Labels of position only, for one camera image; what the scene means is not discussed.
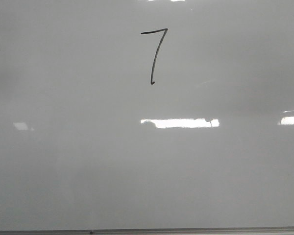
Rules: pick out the white whiteboard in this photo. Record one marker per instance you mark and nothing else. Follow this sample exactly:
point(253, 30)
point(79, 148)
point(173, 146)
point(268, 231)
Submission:
point(133, 114)

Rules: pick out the grey whiteboard marker tray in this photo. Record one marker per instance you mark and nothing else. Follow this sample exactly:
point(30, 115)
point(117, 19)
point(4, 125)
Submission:
point(288, 230)

